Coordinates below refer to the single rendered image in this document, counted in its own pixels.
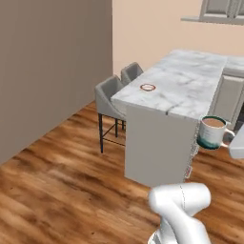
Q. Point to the white and teal tea cup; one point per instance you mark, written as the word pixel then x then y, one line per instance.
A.
pixel 211 135

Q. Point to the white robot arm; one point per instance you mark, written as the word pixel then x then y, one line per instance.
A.
pixel 181 206

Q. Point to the pale grey cupboard run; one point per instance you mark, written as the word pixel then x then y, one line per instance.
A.
pixel 227 97

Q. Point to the marble top dining table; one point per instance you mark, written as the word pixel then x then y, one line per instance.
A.
pixel 158 143

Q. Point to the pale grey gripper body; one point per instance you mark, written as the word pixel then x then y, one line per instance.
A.
pixel 238 147

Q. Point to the white saucer with red rim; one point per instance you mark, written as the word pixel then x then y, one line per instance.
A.
pixel 148 87

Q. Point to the grey framed window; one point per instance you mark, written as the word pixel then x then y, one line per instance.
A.
pixel 219 11

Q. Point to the grey upholstered chair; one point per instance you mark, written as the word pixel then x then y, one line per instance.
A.
pixel 130 72
pixel 108 95

